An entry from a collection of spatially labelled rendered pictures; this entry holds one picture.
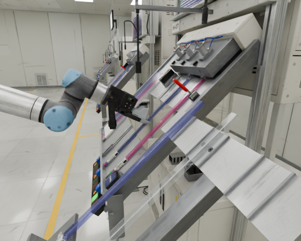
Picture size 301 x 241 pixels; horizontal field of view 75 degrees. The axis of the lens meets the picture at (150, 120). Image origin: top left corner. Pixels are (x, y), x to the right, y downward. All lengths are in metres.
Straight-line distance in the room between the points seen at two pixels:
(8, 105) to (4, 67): 9.42
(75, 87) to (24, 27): 9.13
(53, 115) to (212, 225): 0.74
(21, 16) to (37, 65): 1.87
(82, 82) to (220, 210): 0.73
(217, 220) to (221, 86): 0.55
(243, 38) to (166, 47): 1.45
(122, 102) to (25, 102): 0.31
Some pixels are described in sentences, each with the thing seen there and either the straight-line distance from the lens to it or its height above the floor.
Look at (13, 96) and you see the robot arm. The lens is 0.67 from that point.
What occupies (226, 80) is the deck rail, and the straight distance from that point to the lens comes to 0.68.
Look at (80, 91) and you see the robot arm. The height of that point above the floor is 1.05.
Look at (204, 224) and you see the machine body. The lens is 0.92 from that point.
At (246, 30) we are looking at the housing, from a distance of 0.74.
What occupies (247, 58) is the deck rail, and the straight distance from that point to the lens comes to 0.72.
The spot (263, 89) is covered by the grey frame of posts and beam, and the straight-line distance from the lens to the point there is 0.73.
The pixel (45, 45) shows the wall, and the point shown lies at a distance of 9.61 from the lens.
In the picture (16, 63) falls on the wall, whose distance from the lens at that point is 9.91.
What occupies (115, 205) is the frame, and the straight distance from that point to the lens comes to 0.67.
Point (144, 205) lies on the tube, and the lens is 0.35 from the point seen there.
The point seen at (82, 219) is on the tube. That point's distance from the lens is 0.50.
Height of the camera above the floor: 1.15
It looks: 17 degrees down
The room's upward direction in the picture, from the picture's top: straight up
